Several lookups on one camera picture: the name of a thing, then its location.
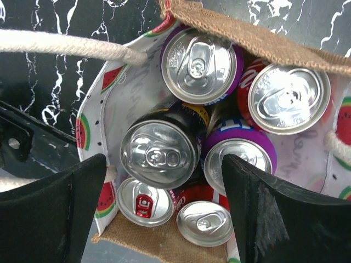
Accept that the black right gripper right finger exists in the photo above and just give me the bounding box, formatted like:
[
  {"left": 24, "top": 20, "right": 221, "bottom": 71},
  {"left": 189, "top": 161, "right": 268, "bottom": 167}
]
[{"left": 222, "top": 155, "right": 350, "bottom": 262}]

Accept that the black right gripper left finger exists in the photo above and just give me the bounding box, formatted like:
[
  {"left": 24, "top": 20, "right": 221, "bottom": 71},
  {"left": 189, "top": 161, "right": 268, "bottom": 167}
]
[{"left": 1, "top": 154, "right": 106, "bottom": 262}]

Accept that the watermelon print canvas bag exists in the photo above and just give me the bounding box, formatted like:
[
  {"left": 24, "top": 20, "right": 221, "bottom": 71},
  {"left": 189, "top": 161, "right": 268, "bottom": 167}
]
[{"left": 1, "top": 1, "right": 350, "bottom": 262}]

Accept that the red-tab silver top can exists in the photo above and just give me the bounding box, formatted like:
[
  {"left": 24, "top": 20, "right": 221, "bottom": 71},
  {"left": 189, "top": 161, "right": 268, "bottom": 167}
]
[{"left": 117, "top": 178, "right": 180, "bottom": 227}]

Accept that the black yellow soda can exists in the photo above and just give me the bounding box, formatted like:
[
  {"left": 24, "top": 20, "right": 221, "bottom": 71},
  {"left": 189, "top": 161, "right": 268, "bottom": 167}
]
[{"left": 120, "top": 100, "right": 210, "bottom": 189}]

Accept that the purple Fanta grape can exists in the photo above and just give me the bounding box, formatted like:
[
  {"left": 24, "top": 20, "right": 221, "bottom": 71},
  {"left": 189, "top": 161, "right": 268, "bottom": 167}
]
[{"left": 160, "top": 25, "right": 244, "bottom": 106}]

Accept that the red coca-cola can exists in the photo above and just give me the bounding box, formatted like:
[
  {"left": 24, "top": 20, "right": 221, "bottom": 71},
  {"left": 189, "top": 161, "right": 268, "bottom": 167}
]
[
  {"left": 176, "top": 185, "right": 234, "bottom": 247},
  {"left": 237, "top": 58, "right": 332, "bottom": 135}
]

